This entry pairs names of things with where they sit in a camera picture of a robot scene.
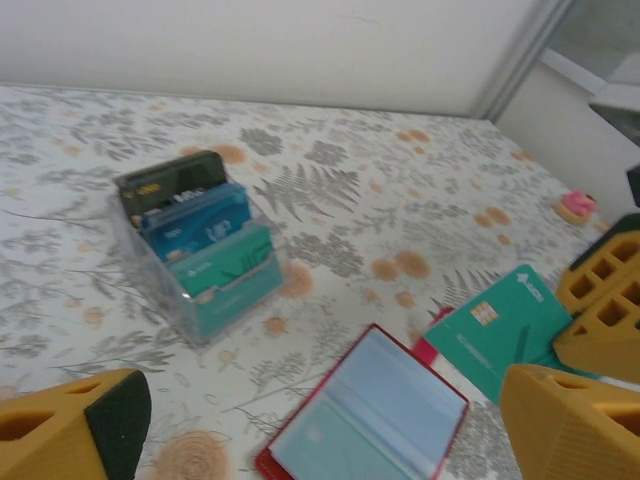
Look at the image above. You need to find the floral print tablecloth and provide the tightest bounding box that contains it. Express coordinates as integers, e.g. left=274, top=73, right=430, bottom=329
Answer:
left=0, top=84, right=640, bottom=480

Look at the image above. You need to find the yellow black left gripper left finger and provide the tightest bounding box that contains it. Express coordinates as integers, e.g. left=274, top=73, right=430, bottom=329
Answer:
left=0, top=368, right=153, bottom=480

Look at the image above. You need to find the aluminium corner post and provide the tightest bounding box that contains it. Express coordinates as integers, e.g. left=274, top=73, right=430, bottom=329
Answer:
left=472, top=0, right=576, bottom=121

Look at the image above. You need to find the black credit card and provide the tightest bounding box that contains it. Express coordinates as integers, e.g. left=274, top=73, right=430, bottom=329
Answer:
left=118, top=149, right=229, bottom=226

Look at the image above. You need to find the teal credit card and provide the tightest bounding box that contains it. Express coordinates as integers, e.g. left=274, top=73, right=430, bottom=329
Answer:
left=423, top=263, right=574, bottom=406
left=169, top=222, right=274, bottom=297
left=189, top=259, right=284, bottom=337

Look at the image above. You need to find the blue teal box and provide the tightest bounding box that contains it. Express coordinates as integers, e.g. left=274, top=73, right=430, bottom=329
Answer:
left=107, top=148, right=286, bottom=346

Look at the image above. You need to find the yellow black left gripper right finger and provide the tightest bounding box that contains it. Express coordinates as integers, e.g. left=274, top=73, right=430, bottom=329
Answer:
left=499, top=363, right=640, bottom=480

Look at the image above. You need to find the blue credit card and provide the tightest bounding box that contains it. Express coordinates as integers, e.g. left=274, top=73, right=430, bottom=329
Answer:
left=142, top=182, right=251, bottom=262

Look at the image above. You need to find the pink toy donut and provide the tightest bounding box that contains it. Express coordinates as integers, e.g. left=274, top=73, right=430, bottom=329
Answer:
left=553, top=189, right=599, bottom=224

